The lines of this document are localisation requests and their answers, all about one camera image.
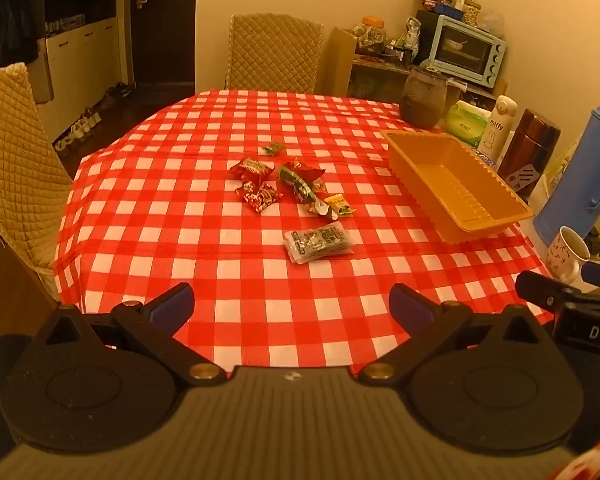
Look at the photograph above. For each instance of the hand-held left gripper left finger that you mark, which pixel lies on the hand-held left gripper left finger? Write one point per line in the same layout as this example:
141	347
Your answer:
172	306

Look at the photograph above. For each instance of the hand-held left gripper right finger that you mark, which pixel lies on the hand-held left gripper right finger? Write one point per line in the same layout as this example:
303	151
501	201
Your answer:
410	306

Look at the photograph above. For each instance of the clear dark printed packet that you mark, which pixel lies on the clear dark printed packet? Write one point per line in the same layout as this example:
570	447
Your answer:
317	244

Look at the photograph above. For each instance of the small yellow snack packet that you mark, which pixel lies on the small yellow snack packet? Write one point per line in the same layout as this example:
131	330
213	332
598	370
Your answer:
341	205

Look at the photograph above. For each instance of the clear brown candy packet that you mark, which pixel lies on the clear brown candy packet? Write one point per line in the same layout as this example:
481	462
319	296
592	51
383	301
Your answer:
322	207

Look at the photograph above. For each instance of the yellow plastic tray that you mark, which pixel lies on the yellow plastic tray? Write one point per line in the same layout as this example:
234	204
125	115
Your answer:
445	175

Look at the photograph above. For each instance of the red snack packet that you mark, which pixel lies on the red snack packet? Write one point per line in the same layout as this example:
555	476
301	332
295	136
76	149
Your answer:
261	196
254	167
307	166

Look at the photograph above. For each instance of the long green snack packet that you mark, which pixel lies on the long green snack packet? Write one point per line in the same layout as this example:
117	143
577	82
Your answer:
296	184

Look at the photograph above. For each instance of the small green candy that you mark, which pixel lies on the small green candy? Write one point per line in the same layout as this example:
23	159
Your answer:
272	148

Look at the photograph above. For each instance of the small black object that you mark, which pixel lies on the small black object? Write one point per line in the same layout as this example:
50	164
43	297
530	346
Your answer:
596	245

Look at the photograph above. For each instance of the white patterned cup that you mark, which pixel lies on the white patterned cup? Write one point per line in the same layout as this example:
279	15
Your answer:
565	257

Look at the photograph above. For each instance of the blue thermos flask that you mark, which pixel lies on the blue thermos flask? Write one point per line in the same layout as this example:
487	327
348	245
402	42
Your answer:
585	175

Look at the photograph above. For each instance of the grey phone stand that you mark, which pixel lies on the grey phone stand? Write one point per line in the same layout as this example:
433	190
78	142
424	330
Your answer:
524	176

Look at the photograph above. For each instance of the red checked tablecloth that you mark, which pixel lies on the red checked tablecloth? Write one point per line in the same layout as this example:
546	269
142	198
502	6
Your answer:
180	185

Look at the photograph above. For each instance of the small blue tissue pack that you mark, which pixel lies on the small blue tissue pack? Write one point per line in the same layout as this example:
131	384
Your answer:
486	158

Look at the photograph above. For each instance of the brown steel thermos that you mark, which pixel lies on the brown steel thermos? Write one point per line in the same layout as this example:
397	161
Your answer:
532	140

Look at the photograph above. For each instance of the white rabbit print bottle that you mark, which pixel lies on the white rabbit print bottle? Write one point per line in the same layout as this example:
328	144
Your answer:
499	130

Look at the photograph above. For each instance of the green tissue pack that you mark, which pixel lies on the green tissue pack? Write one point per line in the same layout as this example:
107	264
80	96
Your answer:
465	122

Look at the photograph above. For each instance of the row of shoes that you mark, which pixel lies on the row of shoes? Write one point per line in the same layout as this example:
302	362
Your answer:
82	127

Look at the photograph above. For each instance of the glass jar with dark contents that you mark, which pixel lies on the glass jar with dark contents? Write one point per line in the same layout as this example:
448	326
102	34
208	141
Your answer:
422	100

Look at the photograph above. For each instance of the beige quilted chair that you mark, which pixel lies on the beige quilted chair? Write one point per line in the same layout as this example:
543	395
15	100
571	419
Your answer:
272	52
15	170

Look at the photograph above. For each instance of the light blue toaster oven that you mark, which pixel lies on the light blue toaster oven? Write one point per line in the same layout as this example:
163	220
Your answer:
462	52

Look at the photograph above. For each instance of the wooden shelf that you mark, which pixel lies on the wooden shelf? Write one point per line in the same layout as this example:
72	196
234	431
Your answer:
342	60

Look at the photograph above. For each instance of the white cabinet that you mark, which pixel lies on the white cabinet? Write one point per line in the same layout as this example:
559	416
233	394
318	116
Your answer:
85	65

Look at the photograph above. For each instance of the green silver bag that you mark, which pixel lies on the green silver bag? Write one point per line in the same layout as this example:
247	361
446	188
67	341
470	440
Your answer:
412	32

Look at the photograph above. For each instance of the orange lid candy jar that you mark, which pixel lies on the orange lid candy jar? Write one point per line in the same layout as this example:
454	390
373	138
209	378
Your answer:
370	35

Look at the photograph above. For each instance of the clear plastic bag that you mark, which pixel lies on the clear plastic bag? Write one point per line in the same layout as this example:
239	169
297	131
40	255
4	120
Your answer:
492	15

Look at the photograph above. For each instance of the dark door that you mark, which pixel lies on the dark door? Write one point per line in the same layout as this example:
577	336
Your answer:
165	25

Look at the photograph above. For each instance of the jar of nuts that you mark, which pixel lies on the jar of nuts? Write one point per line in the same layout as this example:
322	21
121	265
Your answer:
471	12

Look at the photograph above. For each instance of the blue box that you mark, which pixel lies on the blue box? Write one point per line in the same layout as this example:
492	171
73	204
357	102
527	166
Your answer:
449	11

